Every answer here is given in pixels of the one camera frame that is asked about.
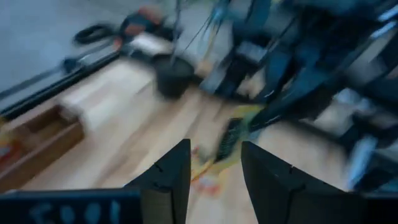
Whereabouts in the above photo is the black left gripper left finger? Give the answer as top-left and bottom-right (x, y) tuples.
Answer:
(124, 139), (191, 224)

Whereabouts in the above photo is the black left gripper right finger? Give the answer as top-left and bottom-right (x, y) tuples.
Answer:
(241, 141), (343, 224)

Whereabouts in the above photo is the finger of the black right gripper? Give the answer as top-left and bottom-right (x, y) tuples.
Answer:
(259, 43), (301, 103)
(248, 70), (333, 131)

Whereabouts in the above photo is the wooden tea organizer box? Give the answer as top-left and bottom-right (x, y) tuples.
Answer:
(0, 104), (85, 193)

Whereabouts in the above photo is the green plant in black pot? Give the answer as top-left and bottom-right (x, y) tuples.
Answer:
(154, 0), (197, 99)

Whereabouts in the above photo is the orange black shop vacuum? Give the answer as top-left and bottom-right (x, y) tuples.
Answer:
(73, 4), (184, 63)

